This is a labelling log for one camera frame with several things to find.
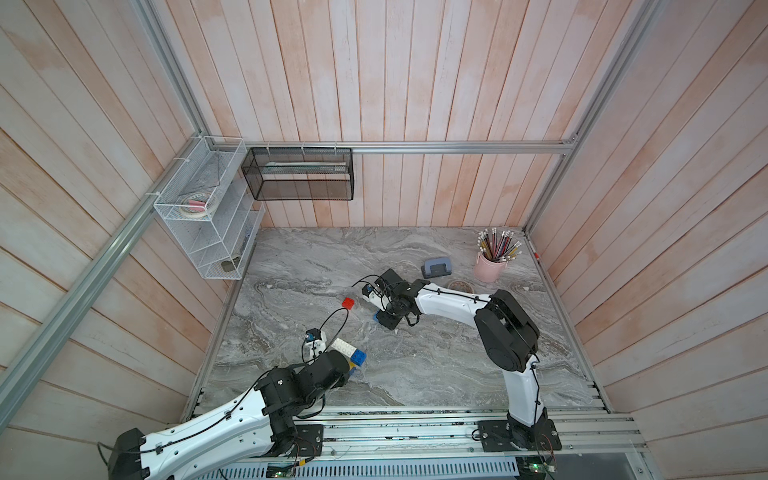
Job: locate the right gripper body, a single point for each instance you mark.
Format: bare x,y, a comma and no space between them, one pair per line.
391,316

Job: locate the dark blue square lego brick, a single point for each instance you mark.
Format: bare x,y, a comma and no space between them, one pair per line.
358,358

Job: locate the white long lego brick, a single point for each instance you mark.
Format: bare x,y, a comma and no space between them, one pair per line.
343,347

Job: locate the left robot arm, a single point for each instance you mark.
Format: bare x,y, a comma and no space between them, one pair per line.
259,422

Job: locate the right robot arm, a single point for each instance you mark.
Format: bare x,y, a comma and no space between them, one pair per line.
508,334

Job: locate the pink pencil cup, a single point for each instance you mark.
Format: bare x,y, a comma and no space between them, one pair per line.
488,271

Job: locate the bundle of pencils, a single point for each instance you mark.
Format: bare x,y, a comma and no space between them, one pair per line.
497,245

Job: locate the black mesh basket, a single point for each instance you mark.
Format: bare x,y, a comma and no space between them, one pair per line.
299,173

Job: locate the tape roll on shelf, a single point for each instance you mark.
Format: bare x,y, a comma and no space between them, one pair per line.
198,205

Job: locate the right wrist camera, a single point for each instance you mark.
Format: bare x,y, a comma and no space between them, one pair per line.
373,296

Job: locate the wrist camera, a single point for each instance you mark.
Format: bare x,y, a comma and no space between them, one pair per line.
313,345
373,296

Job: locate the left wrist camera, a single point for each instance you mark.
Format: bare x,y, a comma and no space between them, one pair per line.
313,345

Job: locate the aluminium mounting rail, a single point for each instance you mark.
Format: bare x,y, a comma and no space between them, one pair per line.
378,434

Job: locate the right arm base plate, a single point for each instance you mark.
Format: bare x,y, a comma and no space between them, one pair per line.
510,435

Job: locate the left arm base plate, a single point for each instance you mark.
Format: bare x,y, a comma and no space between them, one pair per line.
304,441

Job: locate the white wire shelf rack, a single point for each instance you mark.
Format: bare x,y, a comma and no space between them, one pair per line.
219,245

